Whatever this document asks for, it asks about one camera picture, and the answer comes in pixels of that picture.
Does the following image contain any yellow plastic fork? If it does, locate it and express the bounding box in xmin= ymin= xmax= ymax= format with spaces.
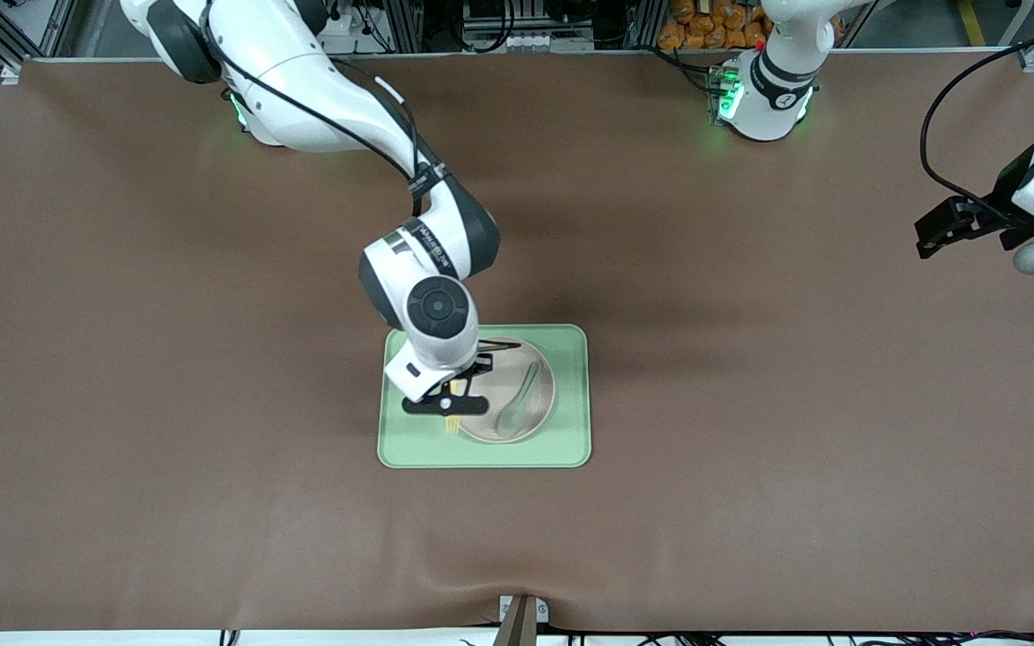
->
xmin=443 ymin=379 xmax=467 ymax=435

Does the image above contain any pale green plastic spoon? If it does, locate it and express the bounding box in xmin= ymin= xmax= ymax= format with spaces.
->
xmin=495 ymin=361 xmax=548 ymax=439

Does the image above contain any round beige plate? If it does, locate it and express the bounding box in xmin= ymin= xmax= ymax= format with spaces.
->
xmin=454 ymin=336 xmax=557 ymax=444

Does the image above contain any light green rectangular tray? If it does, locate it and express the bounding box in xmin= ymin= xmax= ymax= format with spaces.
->
xmin=377 ymin=324 xmax=592 ymax=469

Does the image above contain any brown table mat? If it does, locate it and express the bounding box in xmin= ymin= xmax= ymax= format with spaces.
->
xmin=0 ymin=49 xmax=1034 ymax=634

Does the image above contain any orange packaged goods pile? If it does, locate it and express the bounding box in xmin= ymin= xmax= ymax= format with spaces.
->
xmin=658 ymin=0 xmax=774 ymax=51

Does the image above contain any white terminal block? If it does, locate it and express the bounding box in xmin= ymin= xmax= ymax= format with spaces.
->
xmin=461 ymin=31 xmax=596 ymax=53

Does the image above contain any white power strip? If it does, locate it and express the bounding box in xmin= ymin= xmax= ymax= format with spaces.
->
xmin=320 ymin=7 xmax=365 ymax=41

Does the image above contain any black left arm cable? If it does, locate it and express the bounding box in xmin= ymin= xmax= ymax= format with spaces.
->
xmin=920 ymin=25 xmax=1034 ymax=213

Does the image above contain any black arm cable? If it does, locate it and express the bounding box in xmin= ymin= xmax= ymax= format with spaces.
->
xmin=920 ymin=25 xmax=1034 ymax=213
xmin=203 ymin=0 xmax=448 ymax=218

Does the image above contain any metal table clamp bracket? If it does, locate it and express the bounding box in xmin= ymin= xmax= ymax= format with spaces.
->
xmin=492 ymin=594 xmax=550 ymax=646

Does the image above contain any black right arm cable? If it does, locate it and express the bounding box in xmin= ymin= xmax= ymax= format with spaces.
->
xmin=203 ymin=0 xmax=448 ymax=218

